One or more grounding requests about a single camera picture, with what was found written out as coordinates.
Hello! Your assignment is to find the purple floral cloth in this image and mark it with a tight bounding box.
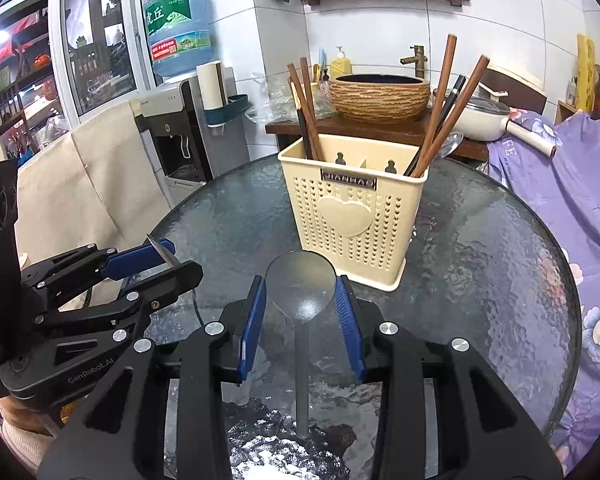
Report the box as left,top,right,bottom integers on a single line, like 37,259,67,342
487,107,600,461

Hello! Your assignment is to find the water dispenser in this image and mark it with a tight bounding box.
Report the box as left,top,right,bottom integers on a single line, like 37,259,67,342
132,80,246,196

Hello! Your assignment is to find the glass sliding window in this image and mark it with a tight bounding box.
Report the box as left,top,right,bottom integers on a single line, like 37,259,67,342
47,0,154,122

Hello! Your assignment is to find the display cabinet with shelves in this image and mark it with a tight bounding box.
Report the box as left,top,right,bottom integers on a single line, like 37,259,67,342
0,5,67,163

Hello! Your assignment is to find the yellow pole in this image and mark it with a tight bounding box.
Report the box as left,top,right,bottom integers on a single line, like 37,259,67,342
576,34,597,111

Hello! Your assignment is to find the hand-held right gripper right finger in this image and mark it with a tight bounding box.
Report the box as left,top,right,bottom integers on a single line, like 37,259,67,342
334,275,564,480

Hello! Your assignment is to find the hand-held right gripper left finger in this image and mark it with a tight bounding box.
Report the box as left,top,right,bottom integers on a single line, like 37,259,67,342
37,274,268,480

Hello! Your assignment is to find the yellow soap bottle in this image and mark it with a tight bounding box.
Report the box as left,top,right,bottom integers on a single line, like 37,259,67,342
330,46,352,80

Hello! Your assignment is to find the blue water bottle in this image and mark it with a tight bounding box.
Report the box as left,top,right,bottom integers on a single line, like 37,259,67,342
144,0,216,78

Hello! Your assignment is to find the cream perforated utensil holder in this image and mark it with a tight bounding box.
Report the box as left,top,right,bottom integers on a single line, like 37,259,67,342
277,135,429,292

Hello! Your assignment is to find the clear plastic spoon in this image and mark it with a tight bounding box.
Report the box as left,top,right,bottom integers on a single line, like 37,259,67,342
265,251,338,438

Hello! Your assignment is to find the teal paper towel holder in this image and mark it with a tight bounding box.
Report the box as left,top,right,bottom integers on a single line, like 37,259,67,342
203,94,251,128

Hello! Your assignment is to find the beige cloth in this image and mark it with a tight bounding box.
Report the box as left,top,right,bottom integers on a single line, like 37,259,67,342
15,100,174,272

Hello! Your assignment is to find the clear plastic bag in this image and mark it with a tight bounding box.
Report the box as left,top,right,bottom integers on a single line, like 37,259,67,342
245,72,341,122

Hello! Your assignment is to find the black chopstick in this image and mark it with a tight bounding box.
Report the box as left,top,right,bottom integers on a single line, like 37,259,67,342
426,75,467,162
296,106,314,160

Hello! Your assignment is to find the small metal spoon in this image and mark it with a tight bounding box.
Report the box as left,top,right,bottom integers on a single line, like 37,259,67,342
147,233,181,267

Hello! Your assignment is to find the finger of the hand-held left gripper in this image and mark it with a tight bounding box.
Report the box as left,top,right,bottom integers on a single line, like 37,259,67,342
34,260,205,342
20,239,178,312

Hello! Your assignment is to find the brown ceramic basin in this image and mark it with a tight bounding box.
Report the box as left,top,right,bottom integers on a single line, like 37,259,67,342
328,74,432,124

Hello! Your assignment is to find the brass faucet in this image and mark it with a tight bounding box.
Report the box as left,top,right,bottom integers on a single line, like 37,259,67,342
400,46,426,79

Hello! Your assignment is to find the white frying pan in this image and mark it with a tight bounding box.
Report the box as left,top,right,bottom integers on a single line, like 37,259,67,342
450,85,558,158

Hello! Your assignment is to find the person's left forearm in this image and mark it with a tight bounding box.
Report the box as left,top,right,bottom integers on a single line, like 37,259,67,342
0,399,58,463

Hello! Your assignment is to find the paper towel roll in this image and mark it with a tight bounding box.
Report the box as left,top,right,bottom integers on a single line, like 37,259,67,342
196,60,228,112

